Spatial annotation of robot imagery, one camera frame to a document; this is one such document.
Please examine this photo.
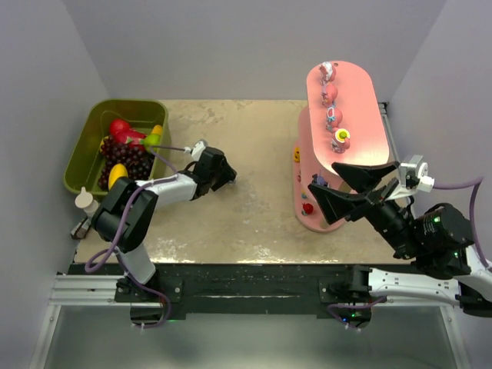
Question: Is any red dragon fruit toy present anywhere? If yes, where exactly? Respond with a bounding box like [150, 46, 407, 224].
[109, 119, 146, 147]

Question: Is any beige suction hook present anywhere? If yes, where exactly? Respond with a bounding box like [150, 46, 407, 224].
[75, 187, 99, 218]

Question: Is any dark grape bunch toy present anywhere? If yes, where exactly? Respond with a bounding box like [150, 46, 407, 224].
[97, 136, 154, 191]

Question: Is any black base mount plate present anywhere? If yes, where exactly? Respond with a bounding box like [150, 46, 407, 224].
[67, 262, 387, 321]

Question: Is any yellow duck figurine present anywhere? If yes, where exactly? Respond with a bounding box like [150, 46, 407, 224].
[294, 147, 301, 162]

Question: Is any aluminium frame rail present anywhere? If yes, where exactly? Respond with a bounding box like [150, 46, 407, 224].
[49, 275, 460, 307]

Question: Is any pink figurine with blue glasses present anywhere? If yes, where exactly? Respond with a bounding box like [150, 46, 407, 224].
[326, 105, 343, 133]

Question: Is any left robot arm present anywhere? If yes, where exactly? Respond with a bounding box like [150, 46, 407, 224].
[85, 146, 237, 293]

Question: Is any purple star figurine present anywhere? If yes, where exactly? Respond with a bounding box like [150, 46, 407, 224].
[311, 174, 330, 188]

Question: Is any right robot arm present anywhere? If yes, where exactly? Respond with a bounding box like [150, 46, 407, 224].
[308, 155, 491, 324]

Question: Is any yellow pepper toy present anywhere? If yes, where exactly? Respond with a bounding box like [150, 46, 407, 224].
[151, 125, 163, 136]

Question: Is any pink pig figurine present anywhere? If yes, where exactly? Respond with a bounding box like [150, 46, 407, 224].
[321, 83, 338, 108]

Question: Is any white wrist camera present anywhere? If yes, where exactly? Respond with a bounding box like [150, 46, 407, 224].
[190, 139, 208, 161]
[388, 155, 435, 200]

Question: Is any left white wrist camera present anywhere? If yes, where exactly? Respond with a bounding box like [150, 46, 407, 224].
[190, 139, 208, 161]

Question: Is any pink figurine with yellow hat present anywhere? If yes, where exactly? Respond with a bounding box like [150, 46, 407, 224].
[331, 128, 351, 154]

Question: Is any pink tiered shelf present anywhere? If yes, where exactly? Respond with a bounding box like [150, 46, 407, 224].
[293, 61, 390, 233]

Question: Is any green apple toy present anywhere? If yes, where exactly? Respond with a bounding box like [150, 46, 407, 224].
[143, 134, 161, 151]

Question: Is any red white figurine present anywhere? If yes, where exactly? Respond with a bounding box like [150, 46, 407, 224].
[318, 61, 336, 85]

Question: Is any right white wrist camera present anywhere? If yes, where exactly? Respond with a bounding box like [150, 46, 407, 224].
[388, 155, 435, 200]

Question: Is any green plastic bin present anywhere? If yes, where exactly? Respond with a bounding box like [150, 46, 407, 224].
[63, 99, 171, 199]

